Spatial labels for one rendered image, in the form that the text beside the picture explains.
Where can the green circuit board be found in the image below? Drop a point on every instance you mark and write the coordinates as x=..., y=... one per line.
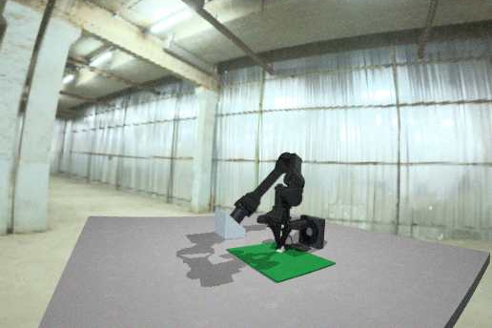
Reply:
x=280, y=264

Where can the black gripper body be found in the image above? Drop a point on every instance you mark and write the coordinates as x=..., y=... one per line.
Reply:
x=297, y=224

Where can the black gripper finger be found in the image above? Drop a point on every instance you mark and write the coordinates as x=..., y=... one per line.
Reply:
x=276, y=230
x=285, y=233

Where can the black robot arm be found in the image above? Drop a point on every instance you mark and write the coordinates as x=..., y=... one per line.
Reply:
x=288, y=164

